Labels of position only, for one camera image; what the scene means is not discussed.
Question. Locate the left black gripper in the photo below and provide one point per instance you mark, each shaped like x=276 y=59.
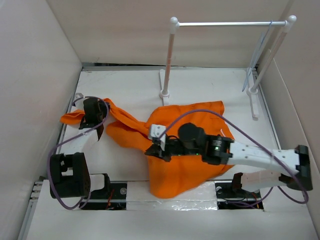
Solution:
x=103 y=105

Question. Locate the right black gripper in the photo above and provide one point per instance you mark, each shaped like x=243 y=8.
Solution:
x=156 y=151

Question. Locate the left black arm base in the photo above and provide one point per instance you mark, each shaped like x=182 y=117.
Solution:
x=112 y=199

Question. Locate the light blue wire hanger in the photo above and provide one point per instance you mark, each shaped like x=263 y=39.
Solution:
x=256 y=55

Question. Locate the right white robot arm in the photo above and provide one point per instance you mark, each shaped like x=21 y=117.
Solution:
x=289 y=168

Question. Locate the white clothes rack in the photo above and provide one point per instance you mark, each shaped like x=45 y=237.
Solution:
x=253 y=84

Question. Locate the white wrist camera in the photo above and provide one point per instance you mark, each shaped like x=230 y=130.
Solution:
x=157 y=135
x=78 y=96

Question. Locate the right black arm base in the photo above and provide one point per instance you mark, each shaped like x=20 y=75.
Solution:
x=231 y=196

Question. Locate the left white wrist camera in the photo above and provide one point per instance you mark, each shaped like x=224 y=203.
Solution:
x=78 y=96

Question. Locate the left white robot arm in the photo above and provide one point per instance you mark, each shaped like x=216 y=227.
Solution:
x=69 y=172

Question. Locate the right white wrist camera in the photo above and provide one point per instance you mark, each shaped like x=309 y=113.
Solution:
x=157 y=135

